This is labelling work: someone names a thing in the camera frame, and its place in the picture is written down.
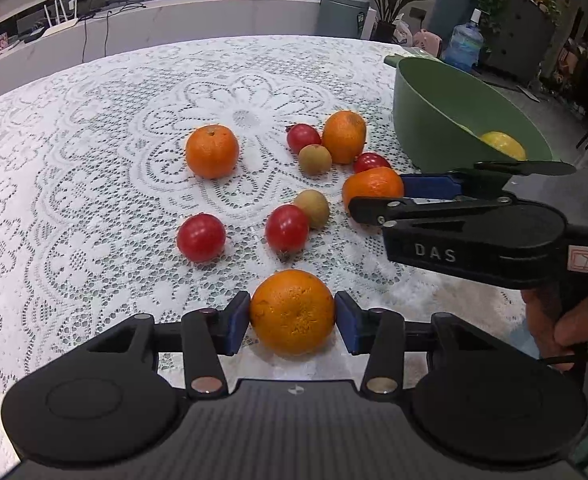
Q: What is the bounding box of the white router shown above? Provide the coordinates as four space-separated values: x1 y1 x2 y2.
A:
41 0 80 38

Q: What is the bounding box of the brown longan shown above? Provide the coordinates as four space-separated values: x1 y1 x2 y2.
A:
294 189 331 229
298 143 333 177

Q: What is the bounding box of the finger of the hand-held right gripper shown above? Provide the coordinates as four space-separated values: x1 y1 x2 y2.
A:
400 160 578 202
348 195 514 228

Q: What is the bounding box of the large rough orange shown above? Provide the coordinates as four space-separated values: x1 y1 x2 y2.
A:
250 269 337 357

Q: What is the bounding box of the dark grey cabinet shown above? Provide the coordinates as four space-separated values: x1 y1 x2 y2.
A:
484 0 557 83

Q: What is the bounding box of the white lace tablecloth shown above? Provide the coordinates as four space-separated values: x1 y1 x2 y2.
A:
0 35 539 461

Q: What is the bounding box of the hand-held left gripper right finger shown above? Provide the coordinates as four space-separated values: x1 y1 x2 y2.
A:
335 291 502 396

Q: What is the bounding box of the pink fan heater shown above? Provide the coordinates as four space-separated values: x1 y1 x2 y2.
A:
414 30 444 56

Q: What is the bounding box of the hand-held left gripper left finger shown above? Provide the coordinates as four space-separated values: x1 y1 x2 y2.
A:
88 291 251 400

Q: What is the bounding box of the person's right hand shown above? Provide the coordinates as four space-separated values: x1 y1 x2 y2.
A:
521 287 588 373

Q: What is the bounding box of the black cable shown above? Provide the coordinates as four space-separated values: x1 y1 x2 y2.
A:
80 1 147 60

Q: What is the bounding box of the potted plant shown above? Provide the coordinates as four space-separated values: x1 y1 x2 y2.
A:
358 0 444 44

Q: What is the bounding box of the white plastic bag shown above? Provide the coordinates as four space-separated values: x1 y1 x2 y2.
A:
393 14 415 46

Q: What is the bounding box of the red tomato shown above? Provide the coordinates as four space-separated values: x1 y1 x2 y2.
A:
353 152 392 174
287 123 322 154
265 204 311 256
176 213 227 264

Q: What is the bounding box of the grey trash bin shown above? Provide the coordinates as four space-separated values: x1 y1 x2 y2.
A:
316 0 372 40

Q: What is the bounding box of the blue water bottle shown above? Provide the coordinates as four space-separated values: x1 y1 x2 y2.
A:
444 8 484 72

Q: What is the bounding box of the green bowl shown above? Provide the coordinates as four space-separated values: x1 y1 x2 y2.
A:
384 55 554 174

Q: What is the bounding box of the white low cabinet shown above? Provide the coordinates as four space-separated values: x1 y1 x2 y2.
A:
0 0 375 107

